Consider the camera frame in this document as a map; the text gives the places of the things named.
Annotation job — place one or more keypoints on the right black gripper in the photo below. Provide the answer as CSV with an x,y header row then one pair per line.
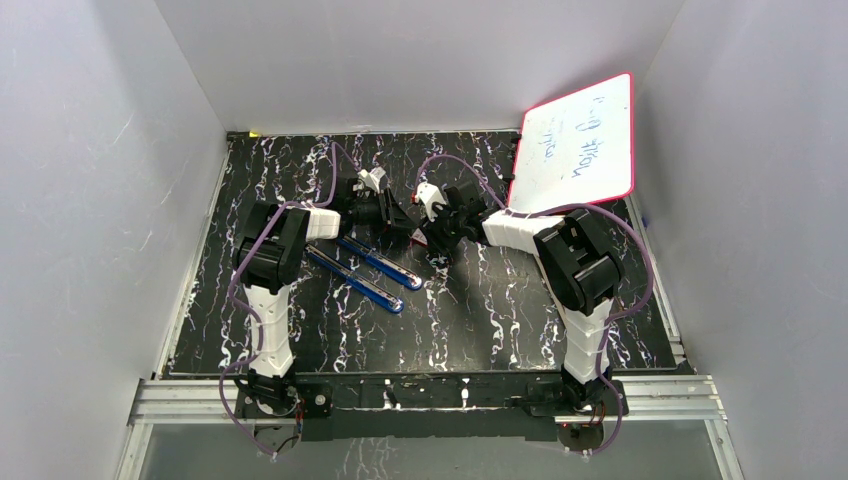
x,y
436,242

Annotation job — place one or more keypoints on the blue stapler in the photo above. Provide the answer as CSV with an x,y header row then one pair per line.
x,y
390,268
377,294

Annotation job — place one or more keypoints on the red white staple box sleeve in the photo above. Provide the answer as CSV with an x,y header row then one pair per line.
x,y
419,238

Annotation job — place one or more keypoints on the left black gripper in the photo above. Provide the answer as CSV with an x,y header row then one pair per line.
x,y
390,212

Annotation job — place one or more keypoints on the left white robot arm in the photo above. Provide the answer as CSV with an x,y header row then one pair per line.
x,y
268,257

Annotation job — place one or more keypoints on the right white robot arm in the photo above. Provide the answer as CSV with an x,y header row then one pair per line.
x,y
577,264

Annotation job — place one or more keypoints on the pink framed whiteboard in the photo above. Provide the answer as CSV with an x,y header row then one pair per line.
x,y
578,148

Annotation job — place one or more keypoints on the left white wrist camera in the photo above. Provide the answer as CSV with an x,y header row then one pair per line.
x,y
373,180

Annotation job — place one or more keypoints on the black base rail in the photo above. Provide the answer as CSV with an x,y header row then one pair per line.
x,y
534,405

